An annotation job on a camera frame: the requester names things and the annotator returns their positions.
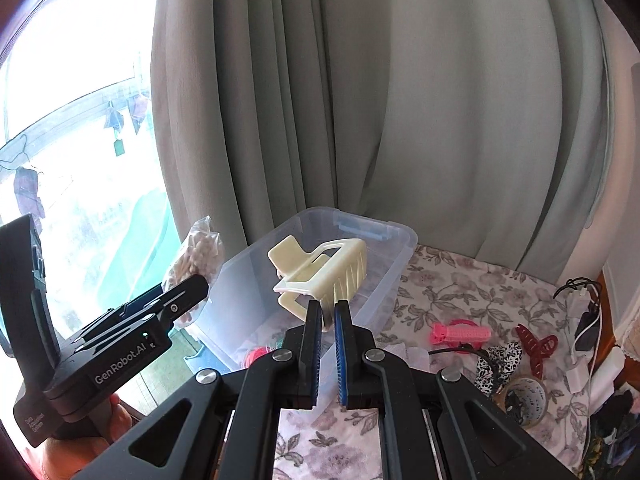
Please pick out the dark grey charger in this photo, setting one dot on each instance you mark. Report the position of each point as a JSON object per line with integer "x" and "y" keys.
{"x": 586, "y": 332}

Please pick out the dark hanging garment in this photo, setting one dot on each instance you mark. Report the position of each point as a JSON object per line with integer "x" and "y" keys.
{"x": 27, "y": 192}

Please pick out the black headband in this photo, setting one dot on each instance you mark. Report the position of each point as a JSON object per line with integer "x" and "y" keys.
{"x": 460, "y": 349}

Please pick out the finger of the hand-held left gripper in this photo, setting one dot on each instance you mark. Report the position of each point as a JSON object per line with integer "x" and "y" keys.
{"x": 185, "y": 295}

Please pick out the white charger block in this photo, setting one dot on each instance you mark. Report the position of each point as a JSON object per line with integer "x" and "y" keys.
{"x": 577, "y": 377}

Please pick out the cream hair claw clip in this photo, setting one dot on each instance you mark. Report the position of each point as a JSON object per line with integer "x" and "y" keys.
{"x": 290, "y": 260}

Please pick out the leopard print scrunchie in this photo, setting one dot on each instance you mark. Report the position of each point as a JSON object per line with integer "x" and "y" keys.
{"x": 500, "y": 360}

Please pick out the teal hair accessory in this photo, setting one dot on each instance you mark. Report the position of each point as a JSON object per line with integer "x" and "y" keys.
{"x": 275, "y": 344}

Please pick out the brown packing tape roll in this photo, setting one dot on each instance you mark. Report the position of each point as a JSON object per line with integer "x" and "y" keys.
{"x": 544, "y": 400}

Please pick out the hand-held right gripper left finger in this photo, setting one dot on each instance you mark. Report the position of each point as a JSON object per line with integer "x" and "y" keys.
{"x": 314, "y": 355}

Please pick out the grey-green curtain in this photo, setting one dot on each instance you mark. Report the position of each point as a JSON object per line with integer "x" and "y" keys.
{"x": 400, "y": 110}

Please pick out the green hanging tag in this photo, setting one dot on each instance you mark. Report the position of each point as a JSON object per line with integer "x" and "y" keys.
{"x": 119, "y": 147}

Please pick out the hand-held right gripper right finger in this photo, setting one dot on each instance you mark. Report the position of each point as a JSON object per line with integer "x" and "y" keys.
{"x": 342, "y": 355}

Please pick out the pink hair roller clip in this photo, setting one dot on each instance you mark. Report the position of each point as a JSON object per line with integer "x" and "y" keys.
{"x": 470, "y": 334}

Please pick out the blue hanging cloth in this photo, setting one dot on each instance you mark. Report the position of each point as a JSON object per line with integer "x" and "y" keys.
{"x": 115, "y": 119}

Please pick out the clear plastic storage box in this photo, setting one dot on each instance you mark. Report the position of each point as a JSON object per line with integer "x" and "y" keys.
{"x": 240, "y": 280}

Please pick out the red hair claw clip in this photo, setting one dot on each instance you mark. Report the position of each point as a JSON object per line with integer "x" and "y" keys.
{"x": 532, "y": 346}

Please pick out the bag of cotton swabs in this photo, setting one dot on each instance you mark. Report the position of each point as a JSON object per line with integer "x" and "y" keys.
{"x": 197, "y": 255}

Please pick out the person's left hand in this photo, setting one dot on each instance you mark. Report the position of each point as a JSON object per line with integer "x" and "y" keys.
{"x": 120, "y": 414}

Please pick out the dark patterned cloth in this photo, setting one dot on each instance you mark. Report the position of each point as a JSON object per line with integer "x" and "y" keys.
{"x": 610, "y": 435}

